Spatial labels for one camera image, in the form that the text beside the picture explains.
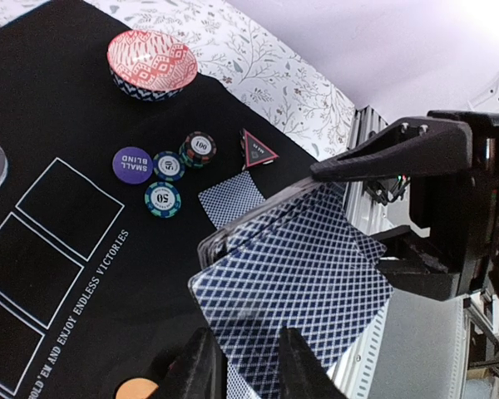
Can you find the triangular all in button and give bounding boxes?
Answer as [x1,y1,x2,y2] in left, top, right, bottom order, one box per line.
[240,128,279,171]

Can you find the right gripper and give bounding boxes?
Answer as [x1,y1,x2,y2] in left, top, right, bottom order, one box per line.
[310,111,499,302]

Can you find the blue playing card deck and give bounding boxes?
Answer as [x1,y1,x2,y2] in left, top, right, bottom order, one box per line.
[189,183,393,398]

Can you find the orange big blind button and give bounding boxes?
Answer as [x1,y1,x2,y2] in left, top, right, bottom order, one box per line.
[114,377,159,399]

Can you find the purple small blind button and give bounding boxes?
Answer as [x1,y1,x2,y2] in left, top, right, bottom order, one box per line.
[111,146,153,185]

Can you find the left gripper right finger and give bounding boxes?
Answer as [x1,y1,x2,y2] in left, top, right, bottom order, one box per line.
[279,327,347,399]

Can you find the blue fifty poker chip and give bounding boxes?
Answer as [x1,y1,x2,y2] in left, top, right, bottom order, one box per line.
[152,150,185,182]

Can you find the dealt cards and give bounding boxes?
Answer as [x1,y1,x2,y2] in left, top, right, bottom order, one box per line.
[198,171,265,229]

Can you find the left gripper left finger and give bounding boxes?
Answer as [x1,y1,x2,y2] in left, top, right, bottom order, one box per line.
[147,328,227,398]

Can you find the red patterned bowl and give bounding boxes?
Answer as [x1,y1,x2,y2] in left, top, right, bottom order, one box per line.
[106,30,198,102]

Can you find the blue green poker chip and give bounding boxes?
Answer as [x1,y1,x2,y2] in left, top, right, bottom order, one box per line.
[179,131,217,169]

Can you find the black poker felt mat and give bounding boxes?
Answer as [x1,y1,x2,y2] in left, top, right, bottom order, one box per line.
[0,1,314,398]

